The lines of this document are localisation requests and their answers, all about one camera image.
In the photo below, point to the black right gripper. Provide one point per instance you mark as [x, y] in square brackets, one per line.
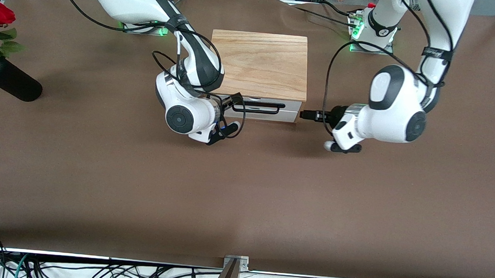
[229, 100]

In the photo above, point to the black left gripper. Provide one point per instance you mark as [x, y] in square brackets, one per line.
[334, 114]

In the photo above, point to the wooden drawer with white front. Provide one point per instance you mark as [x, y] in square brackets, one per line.
[289, 116]

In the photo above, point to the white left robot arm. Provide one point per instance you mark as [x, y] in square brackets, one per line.
[395, 113]

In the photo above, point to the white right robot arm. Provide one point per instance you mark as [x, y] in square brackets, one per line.
[184, 118]

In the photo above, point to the light wooden cabinet box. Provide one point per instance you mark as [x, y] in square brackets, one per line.
[260, 62]

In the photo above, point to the brown table cover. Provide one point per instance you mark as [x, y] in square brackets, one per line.
[98, 190]

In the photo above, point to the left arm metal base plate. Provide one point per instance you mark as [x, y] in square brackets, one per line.
[386, 50]

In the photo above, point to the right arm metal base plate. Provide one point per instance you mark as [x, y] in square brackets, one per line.
[138, 30]

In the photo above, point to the small metal bracket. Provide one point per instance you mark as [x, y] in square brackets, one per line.
[244, 264]

